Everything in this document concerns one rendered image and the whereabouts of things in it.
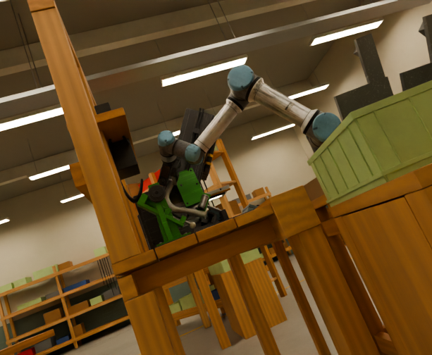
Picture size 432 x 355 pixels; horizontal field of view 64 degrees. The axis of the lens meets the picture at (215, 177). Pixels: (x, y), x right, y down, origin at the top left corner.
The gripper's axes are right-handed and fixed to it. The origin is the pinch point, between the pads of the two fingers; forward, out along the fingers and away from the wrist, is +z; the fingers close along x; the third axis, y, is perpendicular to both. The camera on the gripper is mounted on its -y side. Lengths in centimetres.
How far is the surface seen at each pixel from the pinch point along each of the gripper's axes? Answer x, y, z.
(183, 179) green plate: -4.7, 6.2, 2.3
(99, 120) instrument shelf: 28.4, -2.3, -39.9
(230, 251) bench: -42, -41, -36
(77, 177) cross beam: 16, -37, -49
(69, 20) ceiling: 283, 292, 131
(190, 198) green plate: -12.2, -3.6, 3.3
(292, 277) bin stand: -75, -14, 40
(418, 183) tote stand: -75, -45, -99
